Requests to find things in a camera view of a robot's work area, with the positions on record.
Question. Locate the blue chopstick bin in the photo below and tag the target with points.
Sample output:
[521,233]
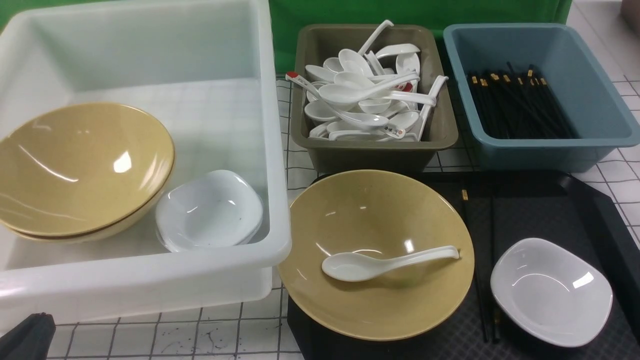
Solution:
[592,104]

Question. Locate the white spoon centre top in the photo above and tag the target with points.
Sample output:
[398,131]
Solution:
[342,95]

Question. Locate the white spoon red handle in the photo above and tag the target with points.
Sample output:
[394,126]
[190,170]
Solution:
[294,77]

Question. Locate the tan bowl stacked upper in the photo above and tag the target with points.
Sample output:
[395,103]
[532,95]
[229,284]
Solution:
[82,167]

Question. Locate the bundle of black chopsticks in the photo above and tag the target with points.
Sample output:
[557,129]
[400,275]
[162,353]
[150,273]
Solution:
[518,105]

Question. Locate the black serving tray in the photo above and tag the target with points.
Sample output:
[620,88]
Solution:
[500,208]

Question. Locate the white spoon front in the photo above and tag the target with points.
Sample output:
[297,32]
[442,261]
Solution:
[361,120]

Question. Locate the olive green spoon bin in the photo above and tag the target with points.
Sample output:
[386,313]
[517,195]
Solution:
[421,118]

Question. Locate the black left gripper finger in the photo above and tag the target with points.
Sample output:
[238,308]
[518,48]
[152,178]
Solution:
[30,339]

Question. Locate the tan noodle bowl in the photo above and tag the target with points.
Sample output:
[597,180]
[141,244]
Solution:
[383,215]

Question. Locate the white spoon long handle up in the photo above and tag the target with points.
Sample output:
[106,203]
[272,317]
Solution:
[374,35]

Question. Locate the large white plastic tub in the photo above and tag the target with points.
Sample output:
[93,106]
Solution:
[205,69]

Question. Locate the white square sauce dish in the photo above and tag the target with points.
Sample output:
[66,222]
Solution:
[551,293]

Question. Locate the white soup spoon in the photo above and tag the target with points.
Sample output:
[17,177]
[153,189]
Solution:
[355,267]

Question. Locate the white sauce dish in tub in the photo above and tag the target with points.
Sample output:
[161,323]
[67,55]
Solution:
[217,210]

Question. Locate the green backdrop cloth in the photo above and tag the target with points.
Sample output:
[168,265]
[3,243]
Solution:
[288,17]

